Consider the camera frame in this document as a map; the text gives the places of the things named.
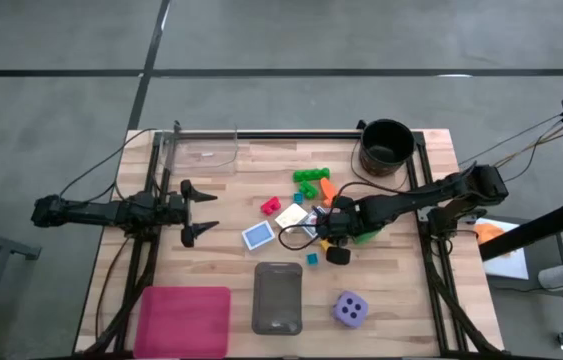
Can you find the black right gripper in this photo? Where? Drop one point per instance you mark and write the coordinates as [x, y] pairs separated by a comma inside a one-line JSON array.
[[343, 222]]

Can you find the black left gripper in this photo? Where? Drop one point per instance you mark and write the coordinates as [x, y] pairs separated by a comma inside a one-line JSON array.
[[171, 214]]

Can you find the small yellow building block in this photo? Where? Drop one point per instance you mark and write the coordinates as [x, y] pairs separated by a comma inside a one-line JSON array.
[[325, 245]]

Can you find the green foam die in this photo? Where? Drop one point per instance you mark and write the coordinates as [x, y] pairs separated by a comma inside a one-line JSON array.
[[368, 237]]

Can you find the blue playing card box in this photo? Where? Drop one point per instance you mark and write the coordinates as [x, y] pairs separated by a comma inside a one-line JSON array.
[[312, 220]]

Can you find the small teal building block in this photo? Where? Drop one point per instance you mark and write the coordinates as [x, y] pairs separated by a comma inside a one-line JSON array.
[[313, 259], [298, 198]]

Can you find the short green building block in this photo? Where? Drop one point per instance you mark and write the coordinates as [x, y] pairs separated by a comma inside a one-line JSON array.
[[308, 190]]

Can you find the blue-backed card deck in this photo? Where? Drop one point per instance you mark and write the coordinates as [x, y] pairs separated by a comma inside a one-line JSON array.
[[258, 235]]

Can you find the large red building block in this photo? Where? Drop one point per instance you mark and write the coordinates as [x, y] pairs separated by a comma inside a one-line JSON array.
[[270, 205]]

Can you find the purple foam die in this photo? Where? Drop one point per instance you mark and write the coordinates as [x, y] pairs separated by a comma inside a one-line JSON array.
[[350, 310]]

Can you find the grey translucent plastic bin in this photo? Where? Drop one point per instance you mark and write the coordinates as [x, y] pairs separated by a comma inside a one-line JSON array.
[[277, 300]]

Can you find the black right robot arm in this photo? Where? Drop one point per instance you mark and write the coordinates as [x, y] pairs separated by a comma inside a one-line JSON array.
[[411, 197]]

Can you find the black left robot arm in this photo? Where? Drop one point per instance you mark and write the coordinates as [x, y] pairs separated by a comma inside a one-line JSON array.
[[86, 212]]

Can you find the clear plastic bin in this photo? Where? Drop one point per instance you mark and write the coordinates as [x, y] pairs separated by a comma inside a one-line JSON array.
[[201, 152]]

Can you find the black pumpkin face bucket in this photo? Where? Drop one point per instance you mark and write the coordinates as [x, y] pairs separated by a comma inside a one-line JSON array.
[[387, 142]]

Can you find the pink plastic bin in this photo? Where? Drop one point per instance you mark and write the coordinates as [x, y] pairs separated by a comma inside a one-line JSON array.
[[182, 322]]

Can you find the orange object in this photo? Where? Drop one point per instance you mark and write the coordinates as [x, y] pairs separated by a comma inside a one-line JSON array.
[[490, 232]]

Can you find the white paper sheet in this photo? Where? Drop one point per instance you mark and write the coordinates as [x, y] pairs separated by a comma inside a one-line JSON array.
[[511, 262]]

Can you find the black diagonal beam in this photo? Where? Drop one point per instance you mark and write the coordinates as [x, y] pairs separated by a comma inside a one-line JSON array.
[[536, 230]]

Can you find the white paper roll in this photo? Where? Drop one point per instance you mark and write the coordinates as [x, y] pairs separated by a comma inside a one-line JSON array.
[[561, 275]]

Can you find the black aluminium table frame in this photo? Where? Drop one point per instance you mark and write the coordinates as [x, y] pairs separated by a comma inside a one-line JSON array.
[[286, 134]]

